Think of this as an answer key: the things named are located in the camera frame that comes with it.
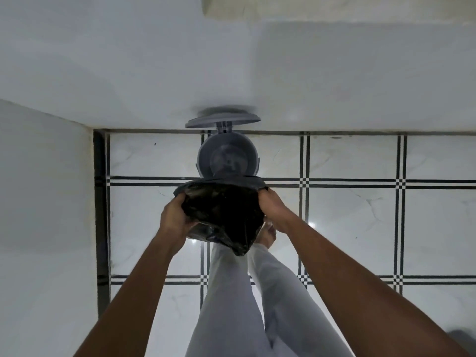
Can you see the grey trash bin lid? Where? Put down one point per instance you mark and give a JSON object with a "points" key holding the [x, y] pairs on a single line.
{"points": [[223, 119]]}

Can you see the person's left hand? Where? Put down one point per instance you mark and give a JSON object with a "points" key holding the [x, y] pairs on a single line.
{"points": [[173, 219]]}

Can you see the person's bare foot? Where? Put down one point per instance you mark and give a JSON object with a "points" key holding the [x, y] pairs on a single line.
{"points": [[267, 234]]}

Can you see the grey pedal trash bin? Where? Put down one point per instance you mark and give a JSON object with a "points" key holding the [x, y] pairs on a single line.
{"points": [[227, 157]]}

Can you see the person's right thumb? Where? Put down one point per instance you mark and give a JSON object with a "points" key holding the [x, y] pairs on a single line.
{"points": [[263, 199]]}

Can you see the black plastic trash bag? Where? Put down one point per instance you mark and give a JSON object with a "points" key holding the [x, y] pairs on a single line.
{"points": [[223, 208]]}

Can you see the person's right hand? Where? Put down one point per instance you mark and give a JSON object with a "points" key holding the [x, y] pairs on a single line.
{"points": [[277, 211]]}

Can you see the person's white trousers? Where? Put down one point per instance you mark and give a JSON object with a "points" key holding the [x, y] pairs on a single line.
{"points": [[253, 304]]}

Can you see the person's left thumb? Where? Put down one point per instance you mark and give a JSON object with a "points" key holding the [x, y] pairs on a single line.
{"points": [[177, 203]]}

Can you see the person's right forearm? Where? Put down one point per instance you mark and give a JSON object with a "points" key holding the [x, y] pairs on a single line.
{"points": [[357, 289]]}

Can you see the person's left forearm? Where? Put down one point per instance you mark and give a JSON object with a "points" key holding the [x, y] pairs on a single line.
{"points": [[130, 301]]}

